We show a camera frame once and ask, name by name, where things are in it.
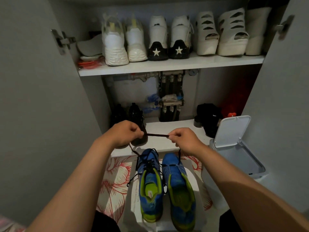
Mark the person's right hand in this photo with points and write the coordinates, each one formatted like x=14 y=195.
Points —
x=188 y=142

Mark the person's left hand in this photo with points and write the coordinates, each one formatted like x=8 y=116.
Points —
x=122 y=134

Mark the person's right fingers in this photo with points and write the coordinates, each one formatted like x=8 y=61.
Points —
x=174 y=138

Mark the person's left fingers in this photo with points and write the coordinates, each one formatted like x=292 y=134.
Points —
x=137 y=132

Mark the black shoelace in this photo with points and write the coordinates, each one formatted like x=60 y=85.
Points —
x=157 y=135

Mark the person's left forearm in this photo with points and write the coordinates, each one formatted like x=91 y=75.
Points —
x=74 y=186

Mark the person's right forearm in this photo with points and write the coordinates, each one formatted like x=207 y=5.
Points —
x=243 y=190

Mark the black shoe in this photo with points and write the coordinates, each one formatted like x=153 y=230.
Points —
x=136 y=114
x=118 y=114

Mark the grey tape roll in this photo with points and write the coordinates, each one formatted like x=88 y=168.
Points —
x=198 y=123

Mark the metal pipe manifold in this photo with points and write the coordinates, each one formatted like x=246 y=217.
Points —
x=170 y=99

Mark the black fabric bag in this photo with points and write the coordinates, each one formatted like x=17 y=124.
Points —
x=209 y=118

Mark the blue green unlaced sneaker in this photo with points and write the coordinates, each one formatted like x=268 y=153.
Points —
x=179 y=190

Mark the red white floral mat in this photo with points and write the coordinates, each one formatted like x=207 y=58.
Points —
x=114 y=181

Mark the blue green laced sneaker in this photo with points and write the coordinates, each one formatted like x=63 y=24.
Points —
x=151 y=188

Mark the white lidded trash bin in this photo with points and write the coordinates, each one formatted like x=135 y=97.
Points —
x=235 y=152

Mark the red bag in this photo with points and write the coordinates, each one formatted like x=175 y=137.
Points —
x=233 y=103

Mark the round pressure gauge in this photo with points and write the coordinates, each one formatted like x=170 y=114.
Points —
x=193 y=72

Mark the white shelf board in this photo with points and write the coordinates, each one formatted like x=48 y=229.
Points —
x=169 y=65

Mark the red orange plastic item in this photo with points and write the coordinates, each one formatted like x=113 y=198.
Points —
x=89 y=63

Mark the white chunky sneaker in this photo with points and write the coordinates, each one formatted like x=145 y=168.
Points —
x=114 y=43
x=135 y=43

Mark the white black star sneaker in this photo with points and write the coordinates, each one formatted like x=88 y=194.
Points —
x=180 y=37
x=157 y=38

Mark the black shorts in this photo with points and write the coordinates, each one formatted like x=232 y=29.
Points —
x=103 y=223

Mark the grey shoe insoles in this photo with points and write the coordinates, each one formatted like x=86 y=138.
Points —
x=90 y=47

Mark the grey cabinet door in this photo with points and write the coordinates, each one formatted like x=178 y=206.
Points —
x=41 y=113
x=280 y=99

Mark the white cutout wedge shoe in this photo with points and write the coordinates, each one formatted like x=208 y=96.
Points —
x=232 y=38
x=206 y=38

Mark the metal door hinge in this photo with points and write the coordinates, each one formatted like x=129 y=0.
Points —
x=62 y=41
x=284 y=27

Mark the white platform boot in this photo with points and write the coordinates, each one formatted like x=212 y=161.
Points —
x=257 y=31

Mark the pink patterned cloth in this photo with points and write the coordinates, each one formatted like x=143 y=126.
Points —
x=9 y=225

